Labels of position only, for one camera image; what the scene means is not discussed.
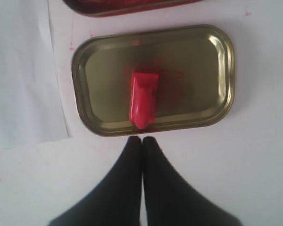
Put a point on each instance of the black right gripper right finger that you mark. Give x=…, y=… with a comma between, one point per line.
x=170, y=200

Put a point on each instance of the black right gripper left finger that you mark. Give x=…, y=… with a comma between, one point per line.
x=116, y=200

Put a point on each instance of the red ink pad tin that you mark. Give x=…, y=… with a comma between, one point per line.
x=104, y=8

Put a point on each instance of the red plastic stamp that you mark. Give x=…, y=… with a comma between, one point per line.
x=143, y=99

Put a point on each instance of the white paper sheet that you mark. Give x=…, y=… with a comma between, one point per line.
x=30, y=105

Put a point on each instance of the gold metal tin lid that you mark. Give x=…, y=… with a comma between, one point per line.
x=195, y=86

